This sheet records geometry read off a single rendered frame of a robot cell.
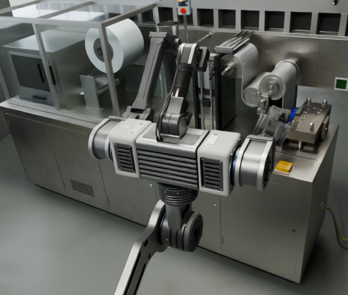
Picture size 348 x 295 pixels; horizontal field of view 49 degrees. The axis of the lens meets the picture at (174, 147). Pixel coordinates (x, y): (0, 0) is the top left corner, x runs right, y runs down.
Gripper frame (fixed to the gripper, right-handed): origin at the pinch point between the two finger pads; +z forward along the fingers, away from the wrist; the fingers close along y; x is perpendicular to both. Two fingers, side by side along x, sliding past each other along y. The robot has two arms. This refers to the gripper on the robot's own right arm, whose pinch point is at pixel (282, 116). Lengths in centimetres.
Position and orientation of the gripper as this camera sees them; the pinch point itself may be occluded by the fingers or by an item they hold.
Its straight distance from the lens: 224.2
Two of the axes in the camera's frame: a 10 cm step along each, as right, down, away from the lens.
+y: 8.6, 2.0, -4.7
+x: 1.9, -9.8, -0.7
